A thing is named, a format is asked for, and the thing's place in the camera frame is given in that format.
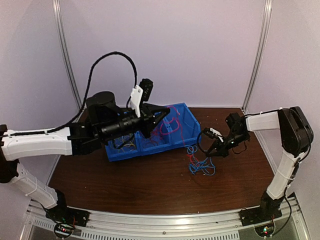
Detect aluminium front rail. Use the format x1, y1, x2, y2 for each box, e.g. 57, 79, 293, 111
19, 197, 308, 240

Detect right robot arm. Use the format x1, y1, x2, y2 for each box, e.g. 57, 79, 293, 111
201, 106, 314, 221

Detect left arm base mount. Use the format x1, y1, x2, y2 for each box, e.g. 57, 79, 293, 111
45, 208, 90, 239

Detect right aluminium frame post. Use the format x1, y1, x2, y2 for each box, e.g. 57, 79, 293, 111
241, 0, 273, 112

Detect left aluminium frame post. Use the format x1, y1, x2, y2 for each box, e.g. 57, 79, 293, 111
52, 0, 82, 110

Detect right black sleeved cable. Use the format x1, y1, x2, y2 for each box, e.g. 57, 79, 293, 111
196, 129, 213, 155

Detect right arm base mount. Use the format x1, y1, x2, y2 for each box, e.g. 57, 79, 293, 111
238, 206, 282, 238

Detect yellow cable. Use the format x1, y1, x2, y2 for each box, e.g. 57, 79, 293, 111
111, 138, 138, 153

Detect aluminium frame post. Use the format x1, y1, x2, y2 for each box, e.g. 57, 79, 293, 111
241, 0, 273, 112
52, 0, 82, 110

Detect red blue cables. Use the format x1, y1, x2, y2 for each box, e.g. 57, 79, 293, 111
186, 144, 217, 177

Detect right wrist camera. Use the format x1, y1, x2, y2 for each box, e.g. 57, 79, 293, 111
203, 127, 224, 143

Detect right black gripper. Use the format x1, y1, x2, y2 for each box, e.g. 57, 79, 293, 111
206, 131, 248, 157

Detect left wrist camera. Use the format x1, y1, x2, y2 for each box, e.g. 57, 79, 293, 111
129, 78, 154, 118

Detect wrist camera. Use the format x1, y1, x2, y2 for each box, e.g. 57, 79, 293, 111
203, 127, 224, 143
129, 78, 154, 118

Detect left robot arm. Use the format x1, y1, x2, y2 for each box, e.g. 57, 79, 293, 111
0, 90, 170, 222

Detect blue three-compartment bin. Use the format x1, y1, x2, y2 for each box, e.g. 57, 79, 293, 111
105, 103, 201, 162

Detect left black sleeved cable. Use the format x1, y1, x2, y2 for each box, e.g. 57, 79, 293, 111
0, 51, 139, 138

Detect black sleeved cable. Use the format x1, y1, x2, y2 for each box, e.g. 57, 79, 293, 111
0, 51, 139, 138
196, 129, 213, 155

